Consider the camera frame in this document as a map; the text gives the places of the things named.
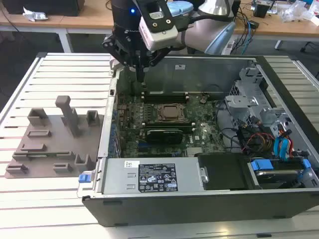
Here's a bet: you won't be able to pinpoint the hard disk in blue carrier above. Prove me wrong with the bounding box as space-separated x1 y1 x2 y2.
248 158 312 191

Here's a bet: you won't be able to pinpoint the black plastic shroud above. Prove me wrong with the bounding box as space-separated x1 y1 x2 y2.
195 153 252 192

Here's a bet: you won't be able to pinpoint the silver chipset heatsink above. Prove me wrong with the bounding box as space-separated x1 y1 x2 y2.
186 146 203 157

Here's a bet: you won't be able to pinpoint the black cup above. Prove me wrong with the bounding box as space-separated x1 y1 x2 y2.
253 1 270 18

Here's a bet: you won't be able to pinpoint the white power strip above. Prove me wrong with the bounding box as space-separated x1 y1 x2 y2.
221 39 236 55

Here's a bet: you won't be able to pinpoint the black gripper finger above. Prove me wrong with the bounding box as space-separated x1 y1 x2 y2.
141 46 172 84
101 34 142 84

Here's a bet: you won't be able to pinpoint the black wire bundle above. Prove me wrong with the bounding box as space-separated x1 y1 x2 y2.
215 99 251 153

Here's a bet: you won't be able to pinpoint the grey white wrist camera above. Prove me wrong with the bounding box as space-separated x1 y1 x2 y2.
136 0 190 52

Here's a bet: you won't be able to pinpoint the black open PC case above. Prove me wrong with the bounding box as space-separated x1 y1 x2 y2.
77 51 319 227

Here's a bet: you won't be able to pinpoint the blue cable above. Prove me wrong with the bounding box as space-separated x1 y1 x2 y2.
243 13 254 54

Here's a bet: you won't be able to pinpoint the silver CPU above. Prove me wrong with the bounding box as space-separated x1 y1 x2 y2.
163 106 184 119

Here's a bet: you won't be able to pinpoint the black office chair base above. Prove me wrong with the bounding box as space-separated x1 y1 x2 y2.
300 41 319 53

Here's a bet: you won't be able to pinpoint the grey parts rack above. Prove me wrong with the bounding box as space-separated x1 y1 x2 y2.
4 95 105 179

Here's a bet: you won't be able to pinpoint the grey power supply unit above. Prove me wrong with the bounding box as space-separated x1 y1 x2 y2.
99 156 208 197

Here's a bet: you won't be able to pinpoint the black graphics card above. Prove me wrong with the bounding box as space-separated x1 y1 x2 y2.
146 128 184 145

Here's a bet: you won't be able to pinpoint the green motherboard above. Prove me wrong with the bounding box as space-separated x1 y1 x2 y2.
116 91 231 159

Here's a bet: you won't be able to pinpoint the black camera cable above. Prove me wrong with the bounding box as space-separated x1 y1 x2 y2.
186 14 235 25

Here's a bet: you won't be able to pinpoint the clear plastic bags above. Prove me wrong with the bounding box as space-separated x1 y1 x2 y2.
278 0 319 23

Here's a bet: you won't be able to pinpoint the wooden desk with white legs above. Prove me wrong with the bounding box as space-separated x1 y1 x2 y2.
231 0 319 50
0 0 207 53

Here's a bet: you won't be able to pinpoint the crumpled white plastic wrap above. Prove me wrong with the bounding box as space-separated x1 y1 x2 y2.
21 6 48 22

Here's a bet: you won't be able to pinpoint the green RAM stick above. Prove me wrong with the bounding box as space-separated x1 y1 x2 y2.
24 153 74 160

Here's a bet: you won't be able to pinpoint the blue flat data wire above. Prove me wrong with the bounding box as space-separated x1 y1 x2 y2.
283 129 296 160
273 138 285 161

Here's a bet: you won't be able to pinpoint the metal CPU socket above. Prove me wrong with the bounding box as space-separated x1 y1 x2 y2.
155 102 188 123

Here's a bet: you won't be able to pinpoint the black RAM slots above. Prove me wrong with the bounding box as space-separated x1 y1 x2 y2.
142 120 197 134
141 91 189 104

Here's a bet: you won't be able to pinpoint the black computer box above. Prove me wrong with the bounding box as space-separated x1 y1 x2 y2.
4 0 82 17

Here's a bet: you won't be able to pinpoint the silver metal drive cage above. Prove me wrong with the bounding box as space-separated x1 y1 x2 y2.
224 61 295 140

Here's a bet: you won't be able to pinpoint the red yellow power wire bundle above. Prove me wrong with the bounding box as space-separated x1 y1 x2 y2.
245 131 276 154

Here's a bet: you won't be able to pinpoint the blue plastic case latch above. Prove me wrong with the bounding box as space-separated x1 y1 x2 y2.
78 173 92 185

